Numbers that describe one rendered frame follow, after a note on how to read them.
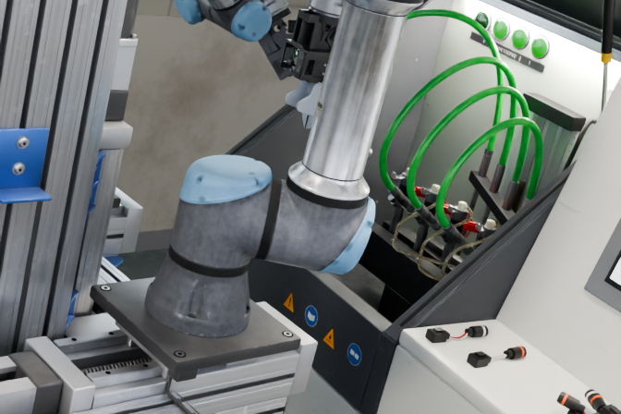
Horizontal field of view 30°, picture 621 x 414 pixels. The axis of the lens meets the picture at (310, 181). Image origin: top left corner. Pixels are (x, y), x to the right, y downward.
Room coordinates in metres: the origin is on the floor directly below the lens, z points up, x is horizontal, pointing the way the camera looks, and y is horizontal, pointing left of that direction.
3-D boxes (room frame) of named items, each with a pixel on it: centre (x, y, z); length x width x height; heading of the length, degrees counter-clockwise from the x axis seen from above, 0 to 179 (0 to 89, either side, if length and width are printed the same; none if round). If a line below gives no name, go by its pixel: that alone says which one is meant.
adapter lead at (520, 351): (1.72, -0.37, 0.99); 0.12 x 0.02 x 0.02; 131
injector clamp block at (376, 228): (2.09, -0.26, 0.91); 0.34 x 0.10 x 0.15; 39
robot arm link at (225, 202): (1.51, 0.11, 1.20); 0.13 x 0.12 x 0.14; 98
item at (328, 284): (2.04, 0.00, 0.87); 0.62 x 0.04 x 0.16; 39
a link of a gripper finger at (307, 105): (1.96, 0.03, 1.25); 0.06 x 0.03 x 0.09; 129
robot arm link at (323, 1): (1.97, 0.04, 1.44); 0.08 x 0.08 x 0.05
